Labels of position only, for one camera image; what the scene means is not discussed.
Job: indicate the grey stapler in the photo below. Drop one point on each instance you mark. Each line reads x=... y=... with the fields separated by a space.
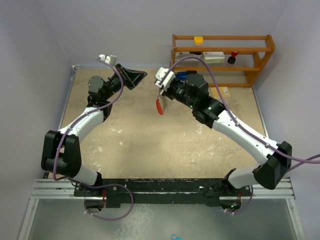
x=182 y=54

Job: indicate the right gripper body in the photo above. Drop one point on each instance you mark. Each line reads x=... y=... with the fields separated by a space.
x=173 y=92

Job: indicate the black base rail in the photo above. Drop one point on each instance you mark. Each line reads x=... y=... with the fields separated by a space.
x=212 y=192

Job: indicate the red grey key holder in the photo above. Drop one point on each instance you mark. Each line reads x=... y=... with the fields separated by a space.
x=161 y=104

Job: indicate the blue object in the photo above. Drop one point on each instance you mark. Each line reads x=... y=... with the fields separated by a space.
x=175 y=237

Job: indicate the wooden shelf rack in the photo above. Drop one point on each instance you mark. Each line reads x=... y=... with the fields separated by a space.
x=247 y=54

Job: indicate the yellow block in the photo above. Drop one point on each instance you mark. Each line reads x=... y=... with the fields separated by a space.
x=198 y=40

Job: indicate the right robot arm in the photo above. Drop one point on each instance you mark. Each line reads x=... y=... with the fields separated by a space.
x=272 y=158

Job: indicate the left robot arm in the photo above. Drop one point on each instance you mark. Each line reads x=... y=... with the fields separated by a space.
x=61 y=152

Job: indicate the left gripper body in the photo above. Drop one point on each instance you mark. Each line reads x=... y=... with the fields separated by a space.
x=116 y=79

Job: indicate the white cardboard box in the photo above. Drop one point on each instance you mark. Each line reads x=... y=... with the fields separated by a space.
x=213 y=57

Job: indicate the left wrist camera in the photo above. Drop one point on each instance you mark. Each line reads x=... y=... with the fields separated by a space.
x=109 y=59

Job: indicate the blue stapler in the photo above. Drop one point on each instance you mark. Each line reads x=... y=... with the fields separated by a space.
x=183 y=74

